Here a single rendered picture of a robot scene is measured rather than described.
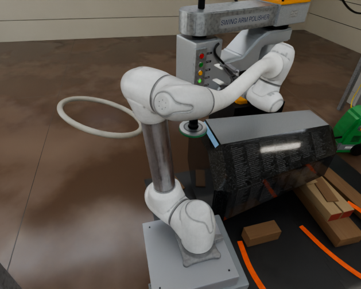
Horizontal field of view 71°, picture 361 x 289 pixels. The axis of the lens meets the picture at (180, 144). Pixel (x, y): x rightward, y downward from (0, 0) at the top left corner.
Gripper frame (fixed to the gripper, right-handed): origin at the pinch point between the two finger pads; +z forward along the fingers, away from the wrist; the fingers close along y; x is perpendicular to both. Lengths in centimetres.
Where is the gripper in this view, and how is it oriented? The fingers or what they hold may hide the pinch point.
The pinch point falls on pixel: (218, 73)
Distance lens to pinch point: 144.9
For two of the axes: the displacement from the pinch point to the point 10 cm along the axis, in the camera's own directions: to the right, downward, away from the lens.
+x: 8.4, -3.2, 4.4
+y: -0.2, 7.9, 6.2
